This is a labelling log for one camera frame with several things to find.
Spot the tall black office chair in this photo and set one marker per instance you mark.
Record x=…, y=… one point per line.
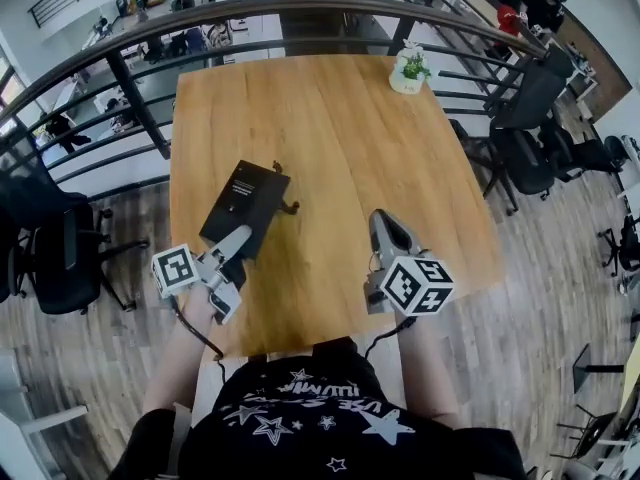
x=530, y=148

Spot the red cloth item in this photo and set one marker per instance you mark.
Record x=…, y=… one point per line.
x=509, y=20

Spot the black mesh office chair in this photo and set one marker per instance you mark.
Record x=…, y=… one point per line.
x=55, y=248

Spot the dark staircase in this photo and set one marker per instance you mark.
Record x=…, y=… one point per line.
x=305, y=3

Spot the potted plant in white pot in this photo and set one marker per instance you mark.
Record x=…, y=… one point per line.
x=409, y=70

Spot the dark curved handrail railing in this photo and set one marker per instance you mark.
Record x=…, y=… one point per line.
x=140, y=103

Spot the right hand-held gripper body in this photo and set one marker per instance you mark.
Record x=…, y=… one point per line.
x=417, y=288

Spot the person's left forearm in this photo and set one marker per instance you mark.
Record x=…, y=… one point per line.
x=175, y=368

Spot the black table pedestal base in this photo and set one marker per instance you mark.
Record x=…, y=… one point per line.
x=587, y=368

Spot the white cabinet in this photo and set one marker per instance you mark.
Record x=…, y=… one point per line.
x=30, y=418

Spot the white desk with dark items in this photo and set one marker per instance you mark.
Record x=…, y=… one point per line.
x=631, y=168

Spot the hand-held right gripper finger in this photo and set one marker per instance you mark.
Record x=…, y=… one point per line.
x=381, y=243
x=411, y=235

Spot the person's left hand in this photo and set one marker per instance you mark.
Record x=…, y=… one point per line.
x=200, y=305

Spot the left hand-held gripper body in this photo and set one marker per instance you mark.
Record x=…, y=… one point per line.
x=177, y=270

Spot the black padded office chair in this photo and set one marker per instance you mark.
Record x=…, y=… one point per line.
x=580, y=158

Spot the white desk by brick wall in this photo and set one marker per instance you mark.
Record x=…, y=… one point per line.
x=584, y=75

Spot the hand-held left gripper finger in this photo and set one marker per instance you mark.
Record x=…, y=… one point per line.
x=235, y=245

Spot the black swivel office chair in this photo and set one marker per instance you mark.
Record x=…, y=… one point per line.
x=627, y=245

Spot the person's right forearm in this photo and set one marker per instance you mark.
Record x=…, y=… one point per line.
x=430, y=373

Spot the black star-print shirt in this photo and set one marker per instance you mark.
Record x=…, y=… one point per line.
x=320, y=418

